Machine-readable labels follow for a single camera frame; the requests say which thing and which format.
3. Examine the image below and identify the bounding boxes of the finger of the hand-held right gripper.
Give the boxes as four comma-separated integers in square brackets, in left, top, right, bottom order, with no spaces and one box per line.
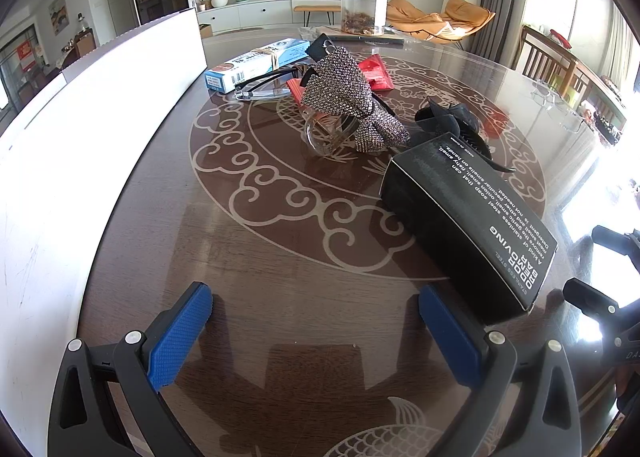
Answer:
[562,277,640,343]
[591,224,640,263]

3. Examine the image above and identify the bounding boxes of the clear glass dish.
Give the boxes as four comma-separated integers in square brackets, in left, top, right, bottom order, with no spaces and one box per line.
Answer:
[530,77,586,130]

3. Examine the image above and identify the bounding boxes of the black claw hair clip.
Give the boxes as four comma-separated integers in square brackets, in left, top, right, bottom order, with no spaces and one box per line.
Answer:
[414,96,518,175]

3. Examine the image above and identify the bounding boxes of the rimless glasses with black temples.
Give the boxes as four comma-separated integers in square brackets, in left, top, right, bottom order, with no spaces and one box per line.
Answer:
[234,64,321,103]

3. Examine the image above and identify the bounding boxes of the framed wall painting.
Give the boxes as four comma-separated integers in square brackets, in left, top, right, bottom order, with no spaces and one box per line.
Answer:
[48,0,69,34]

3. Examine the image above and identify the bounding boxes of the orange lounge chair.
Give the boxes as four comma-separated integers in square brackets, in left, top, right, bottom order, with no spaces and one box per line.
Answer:
[386,0,497,44]

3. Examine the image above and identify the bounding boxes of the rhinestone bow hair clip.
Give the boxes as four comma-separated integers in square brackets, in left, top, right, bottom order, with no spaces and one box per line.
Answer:
[287,44,412,158]

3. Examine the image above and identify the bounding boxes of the clear plastic jar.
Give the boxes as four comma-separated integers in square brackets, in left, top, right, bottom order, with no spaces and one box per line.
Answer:
[341,0,389,36]

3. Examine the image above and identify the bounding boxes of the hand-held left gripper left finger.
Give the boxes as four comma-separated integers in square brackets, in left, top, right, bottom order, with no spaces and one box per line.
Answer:
[47,281,213,457]

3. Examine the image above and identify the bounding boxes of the red snack packet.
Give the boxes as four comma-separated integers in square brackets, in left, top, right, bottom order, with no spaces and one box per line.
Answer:
[359,56,396,90]

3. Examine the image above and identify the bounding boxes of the black printed carton box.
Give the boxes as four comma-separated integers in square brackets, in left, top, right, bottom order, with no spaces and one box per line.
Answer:
[379,133,558,327]

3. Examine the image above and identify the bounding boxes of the blue and white medicine box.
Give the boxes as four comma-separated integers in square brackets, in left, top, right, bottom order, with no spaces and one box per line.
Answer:
[204,37,312,94]

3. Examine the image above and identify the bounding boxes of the white television cabinet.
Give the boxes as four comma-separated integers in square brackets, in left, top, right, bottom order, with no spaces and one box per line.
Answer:
[197,0,351,35]

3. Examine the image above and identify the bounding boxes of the white foam board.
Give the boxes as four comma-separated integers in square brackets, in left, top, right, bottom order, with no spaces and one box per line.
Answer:
[0,7,208,438]

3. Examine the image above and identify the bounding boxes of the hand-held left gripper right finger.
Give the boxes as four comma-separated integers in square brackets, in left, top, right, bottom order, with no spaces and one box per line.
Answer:
[419,284,588,457]

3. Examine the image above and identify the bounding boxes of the brown patterned glass-topped desktop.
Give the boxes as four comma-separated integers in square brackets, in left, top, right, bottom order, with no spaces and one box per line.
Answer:
[75,27,640,457]

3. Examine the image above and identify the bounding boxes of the wooden bench with metal legs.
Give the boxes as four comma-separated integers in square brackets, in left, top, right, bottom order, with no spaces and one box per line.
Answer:
[293,4,335,25]

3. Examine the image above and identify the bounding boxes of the red window poster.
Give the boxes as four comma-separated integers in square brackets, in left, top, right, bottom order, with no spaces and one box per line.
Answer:
[16,42,37,72]

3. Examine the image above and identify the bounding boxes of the wooden dining chair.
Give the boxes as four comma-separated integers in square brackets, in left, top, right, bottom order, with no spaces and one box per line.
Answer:
[520,24,628,113]

